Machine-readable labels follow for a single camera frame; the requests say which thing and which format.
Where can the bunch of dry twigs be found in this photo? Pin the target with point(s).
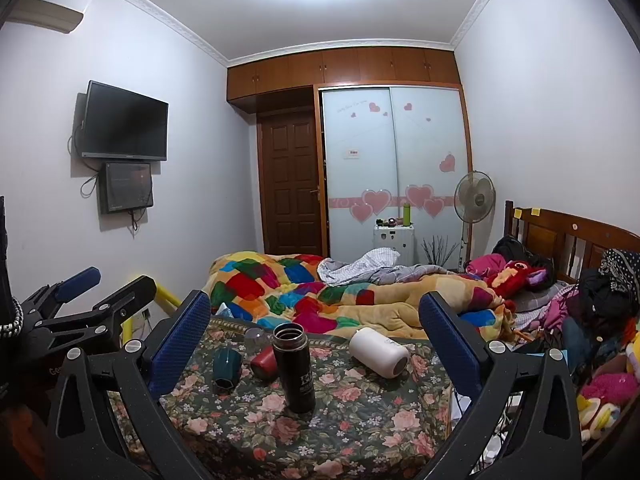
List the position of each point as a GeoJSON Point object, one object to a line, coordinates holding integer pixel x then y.
{"type": "Point", "coordinates": [440, 252]}

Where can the green bottle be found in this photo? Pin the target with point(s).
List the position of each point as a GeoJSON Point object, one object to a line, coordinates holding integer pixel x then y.
{"type": "Point", "coordinates": [407, 215]}

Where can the black bag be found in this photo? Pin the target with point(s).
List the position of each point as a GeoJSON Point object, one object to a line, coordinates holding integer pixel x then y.
{"type": "Point", "coordinates": [510, 249]}

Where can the pink cloth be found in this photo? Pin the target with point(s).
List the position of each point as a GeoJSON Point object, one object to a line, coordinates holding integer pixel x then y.
{"type": "Point", "coordinates": [485, 264]}

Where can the colourful patchwork quilt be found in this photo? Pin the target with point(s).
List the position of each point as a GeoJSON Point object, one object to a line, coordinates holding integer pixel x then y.
{"type": "Point", "coordinates": [280, 285]}

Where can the dark teal cup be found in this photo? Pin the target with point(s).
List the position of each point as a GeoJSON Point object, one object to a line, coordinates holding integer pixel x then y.
{"type": "Point", "coordinates": [227, 366]}

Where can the small black wall monitor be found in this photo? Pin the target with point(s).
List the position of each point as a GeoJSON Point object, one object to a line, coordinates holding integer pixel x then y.
{"type": "Point", "coordinates": [125, 187]}

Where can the pink plush toy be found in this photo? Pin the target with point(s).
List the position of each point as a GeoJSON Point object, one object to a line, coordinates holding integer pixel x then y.
{"type": "Point", "coordinates": [607, 389]}

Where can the standing electric fan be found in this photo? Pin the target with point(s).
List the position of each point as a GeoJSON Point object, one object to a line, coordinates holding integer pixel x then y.
{"type": "Point", "coordinates": [475, 195]}

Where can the grey checked cloth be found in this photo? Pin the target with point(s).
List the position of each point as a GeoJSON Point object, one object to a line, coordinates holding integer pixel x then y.
{"type": "Point", "coordinates": [360, 265]}

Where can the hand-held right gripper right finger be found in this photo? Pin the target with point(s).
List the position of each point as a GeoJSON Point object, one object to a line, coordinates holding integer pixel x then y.
{"type": "Point", "coordinates": [447, 345]}

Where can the small white cabinet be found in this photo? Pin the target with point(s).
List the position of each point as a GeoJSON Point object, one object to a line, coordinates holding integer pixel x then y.
{"type": "Point", "coordinates": [395, 242]}

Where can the black thermos bottle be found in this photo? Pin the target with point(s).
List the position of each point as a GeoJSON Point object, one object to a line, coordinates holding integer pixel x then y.
{"type": "Point", "coordinates": [295, 375]}

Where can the wooden wardrobe with heart stickers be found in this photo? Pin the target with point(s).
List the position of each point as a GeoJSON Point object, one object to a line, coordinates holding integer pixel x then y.
{"type": "Point", "coordinates": [360, 160]}

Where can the yellow metal frame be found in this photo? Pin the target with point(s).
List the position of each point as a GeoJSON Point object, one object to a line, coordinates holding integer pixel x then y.
{"type": "Point", "coordinates": [167, 297]}

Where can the red plush toy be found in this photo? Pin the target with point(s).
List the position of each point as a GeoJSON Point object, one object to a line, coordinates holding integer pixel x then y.
{"type": "Point", "coordinates": [515, 275]}

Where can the yellow plush toy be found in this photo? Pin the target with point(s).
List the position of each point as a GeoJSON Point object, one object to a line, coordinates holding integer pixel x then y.
{"type": "Point", "coordinates": [597, 417]}

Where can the wall-mounted black television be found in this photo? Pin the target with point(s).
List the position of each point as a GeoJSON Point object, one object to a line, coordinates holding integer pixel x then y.
{"type": "Point", "coordinates": [125, 120]}

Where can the floral tablecloth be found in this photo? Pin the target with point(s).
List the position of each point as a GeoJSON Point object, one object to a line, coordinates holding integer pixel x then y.
{"type": "Point", "coordinates": [350, 410]}

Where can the red cup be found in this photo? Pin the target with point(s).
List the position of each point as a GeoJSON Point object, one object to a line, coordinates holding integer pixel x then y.
{"type": "Point", "coordinates": [265, 362]}

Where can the pile of dark clothes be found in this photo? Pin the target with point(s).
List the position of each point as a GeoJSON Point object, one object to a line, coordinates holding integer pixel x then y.
{"type": "Point", "coordinates": [605, 300]}

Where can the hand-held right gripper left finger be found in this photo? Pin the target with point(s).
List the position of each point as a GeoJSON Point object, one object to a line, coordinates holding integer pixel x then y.
{"type": "Point", "coordinates": [182, 340]}

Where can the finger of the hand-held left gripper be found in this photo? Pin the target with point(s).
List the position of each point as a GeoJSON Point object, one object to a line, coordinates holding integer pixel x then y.
{"type": "Point", "coordinates": [77, 280]}
{"type": "Point", "coordinates": [135, 291]}

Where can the white air conditioner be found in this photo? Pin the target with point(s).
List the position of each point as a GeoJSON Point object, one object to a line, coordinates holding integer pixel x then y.
{"type": "Point", "coordinates": [45, 17]}

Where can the black patterned scarf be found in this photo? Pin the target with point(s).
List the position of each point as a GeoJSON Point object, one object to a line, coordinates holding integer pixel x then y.
{"type": "Point", "coordinates": [620, 270]}

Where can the clear glass cup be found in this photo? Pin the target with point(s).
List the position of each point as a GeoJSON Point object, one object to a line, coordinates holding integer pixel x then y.
{"type": "Point", "coordinates": [255, 340]}

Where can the wooden bed headboard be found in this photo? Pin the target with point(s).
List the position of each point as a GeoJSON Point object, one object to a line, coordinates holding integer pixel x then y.
{"type": "Point", "coordinates": [560, 235]}

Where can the white cup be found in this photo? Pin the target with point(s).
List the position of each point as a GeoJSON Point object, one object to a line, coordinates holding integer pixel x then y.
{"type": "Point", "coordinates": [375, 352]}

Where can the brown wooden door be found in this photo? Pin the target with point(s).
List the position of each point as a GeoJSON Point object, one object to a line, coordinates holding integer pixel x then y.
{"type": "Point", "coordinates": [290, 185]}

